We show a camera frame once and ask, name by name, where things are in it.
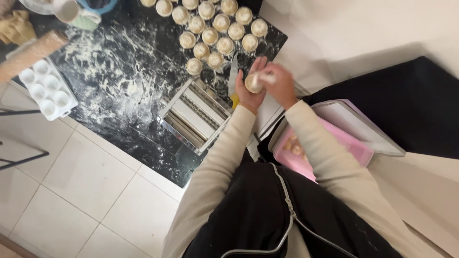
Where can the person's left hand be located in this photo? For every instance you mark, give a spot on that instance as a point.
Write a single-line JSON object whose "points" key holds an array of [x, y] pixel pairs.
{"points": [[247, 98]]}

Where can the person's right hand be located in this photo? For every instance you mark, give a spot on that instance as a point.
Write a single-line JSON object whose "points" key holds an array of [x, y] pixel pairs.
{"points": [[281, 86]]}

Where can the person's right fingers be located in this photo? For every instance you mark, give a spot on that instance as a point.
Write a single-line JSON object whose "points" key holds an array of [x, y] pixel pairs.
{"points": [[266, 77]]}

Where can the round dough wrapper piece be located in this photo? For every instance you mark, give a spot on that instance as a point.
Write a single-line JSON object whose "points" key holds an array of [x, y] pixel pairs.
{"points": [[250, 85]]}

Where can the white board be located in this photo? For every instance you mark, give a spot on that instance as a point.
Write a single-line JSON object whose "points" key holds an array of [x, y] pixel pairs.
{"points": [[267, 114]]}

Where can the group of filled dough dumplings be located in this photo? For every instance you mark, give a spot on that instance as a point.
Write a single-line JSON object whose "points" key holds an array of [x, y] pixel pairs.
{"points": [[209, 27]]}

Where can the dumplings in pink container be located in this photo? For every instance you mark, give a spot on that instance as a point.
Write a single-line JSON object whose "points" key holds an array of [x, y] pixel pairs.
{"points": [[296, 147]]}

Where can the steel pasta machine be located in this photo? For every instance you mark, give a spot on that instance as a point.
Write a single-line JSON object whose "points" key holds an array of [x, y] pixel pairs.
{"points": [[195, 114]]}

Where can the pink plastic container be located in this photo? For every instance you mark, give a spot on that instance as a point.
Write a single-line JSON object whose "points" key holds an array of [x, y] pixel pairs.
{"points": [[340, 147]]}

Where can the clear plastic container lid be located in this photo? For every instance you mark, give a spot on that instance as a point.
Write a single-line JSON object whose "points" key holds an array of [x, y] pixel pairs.
{"points": [[358, 123]]}

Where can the black zip vest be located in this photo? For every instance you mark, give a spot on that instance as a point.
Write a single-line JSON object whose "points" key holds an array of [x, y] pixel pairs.
{"points": [[258, 215]]}

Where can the black matte panel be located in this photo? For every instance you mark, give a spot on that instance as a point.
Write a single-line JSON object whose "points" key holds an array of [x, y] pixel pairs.
{"points": [[405, 107]]}

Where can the blue bowl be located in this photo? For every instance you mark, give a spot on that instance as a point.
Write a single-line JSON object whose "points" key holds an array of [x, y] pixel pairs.
{"points": [[98, 5]]}

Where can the pale green mug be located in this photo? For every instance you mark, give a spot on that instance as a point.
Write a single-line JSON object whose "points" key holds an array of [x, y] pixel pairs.
{"points": [[86, 20]]}

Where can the white cup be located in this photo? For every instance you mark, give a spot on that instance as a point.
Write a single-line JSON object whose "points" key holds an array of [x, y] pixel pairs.
{"points": [[66, 10]]}

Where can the white plastic dumpling mould tray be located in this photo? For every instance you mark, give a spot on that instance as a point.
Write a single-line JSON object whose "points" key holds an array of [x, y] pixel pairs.
{"points": [[48, 89]]}

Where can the wooden rolling pin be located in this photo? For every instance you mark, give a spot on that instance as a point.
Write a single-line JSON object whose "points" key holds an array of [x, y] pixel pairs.
{"points": [[30, 53]]}

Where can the white plate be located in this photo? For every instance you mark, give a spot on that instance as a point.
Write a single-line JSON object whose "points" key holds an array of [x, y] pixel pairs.
{"points": [[34, 5]]}

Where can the lump of beige dough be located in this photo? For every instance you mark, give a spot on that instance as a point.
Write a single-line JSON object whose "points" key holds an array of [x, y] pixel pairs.
{"points": [[16, 28]]}

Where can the black metal chair frame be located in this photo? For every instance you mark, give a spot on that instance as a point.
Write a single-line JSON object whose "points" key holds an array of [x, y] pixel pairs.
{"points": [[21, 159]]}

